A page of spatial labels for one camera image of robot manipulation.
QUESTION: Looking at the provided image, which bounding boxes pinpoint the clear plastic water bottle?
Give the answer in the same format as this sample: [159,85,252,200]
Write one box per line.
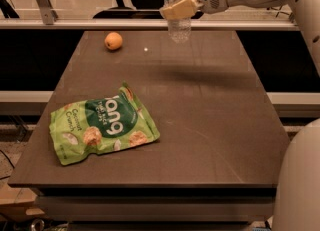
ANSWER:
[164,0,191,43]

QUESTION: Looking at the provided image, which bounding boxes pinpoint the orange fruit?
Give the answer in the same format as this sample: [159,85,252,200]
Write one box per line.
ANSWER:
[104,32,123,51]

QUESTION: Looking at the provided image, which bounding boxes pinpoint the green rice chips bag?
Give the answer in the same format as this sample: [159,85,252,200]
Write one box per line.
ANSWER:
[49,83,160,166]

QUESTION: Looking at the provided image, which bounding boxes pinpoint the wooden boards under table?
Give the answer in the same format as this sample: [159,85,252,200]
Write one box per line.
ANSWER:
[0,184,45,222]

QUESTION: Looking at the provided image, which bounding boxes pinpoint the left metal rail bracket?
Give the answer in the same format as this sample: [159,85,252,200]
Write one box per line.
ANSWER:
[36,0,58,25]

